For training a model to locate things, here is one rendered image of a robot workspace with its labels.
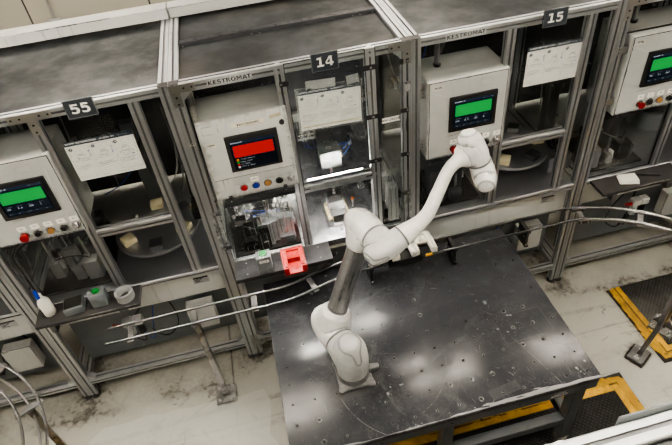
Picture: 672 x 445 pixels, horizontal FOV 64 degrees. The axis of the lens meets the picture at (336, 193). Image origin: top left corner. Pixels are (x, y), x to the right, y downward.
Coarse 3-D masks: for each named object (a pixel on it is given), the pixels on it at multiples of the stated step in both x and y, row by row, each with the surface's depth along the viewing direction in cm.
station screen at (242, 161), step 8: (264, 136) 251; (272, 136) 252; (232, 144) 249; (240, 144) 250; (232, 152) 252; (264, 152) 256; (272, 152) 257; (240, 160) 256; (248, 160) 257; (256, 160) 258; (264, 160) 259; (272, 160) 260; (240, 168) 259
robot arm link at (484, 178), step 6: (492, 162) 236; (474, 168) 234; (480, 168) 232; (486, 168) 232; (492, 168) 234; (474, 174) 235; (480, 174) 233; (486, 174) 232; (492, 174) 233; (474, 180) 235; (480, 180) 232; (486, 180) 231; (492, 180) 231; (480, 186) 233; (486, 186) 232; (492, 186) 232
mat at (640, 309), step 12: (660, 276) 376; (612, 288) 373; (624, 288) 371; (636, 288) 370; (648, 288) 370; (660, 288) 369; (624, 300) 364; (636, 300) 363; (648, 300) 362; (660, 300) 361; (624, 312) 358; (636, 312) 356; (648, 312) 355; (660, 312) 354; (636, 324) 350; (648, 336) 342; (660, 336) 341; (660, 348) 335
